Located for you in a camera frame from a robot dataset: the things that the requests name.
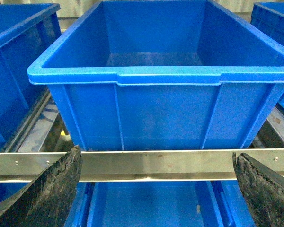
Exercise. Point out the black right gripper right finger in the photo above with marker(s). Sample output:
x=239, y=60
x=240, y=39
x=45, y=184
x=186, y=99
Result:
x=262, y=189

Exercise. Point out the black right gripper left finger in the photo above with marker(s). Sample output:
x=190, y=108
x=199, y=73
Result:
x=47, y=200

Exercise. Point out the blue lower bin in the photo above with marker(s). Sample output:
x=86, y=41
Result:
x=159, y=204

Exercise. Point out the blue upper middle bin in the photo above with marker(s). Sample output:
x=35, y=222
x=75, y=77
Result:
x=162, y=75

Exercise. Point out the blue upper left bin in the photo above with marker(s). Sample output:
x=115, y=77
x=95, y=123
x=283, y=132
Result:
x=26, y=31

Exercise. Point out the blue ribbed upper right bin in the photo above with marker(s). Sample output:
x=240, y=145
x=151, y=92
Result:
x=279, y=35

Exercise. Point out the steel upper shelf rail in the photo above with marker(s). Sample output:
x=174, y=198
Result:
x=120, y=166

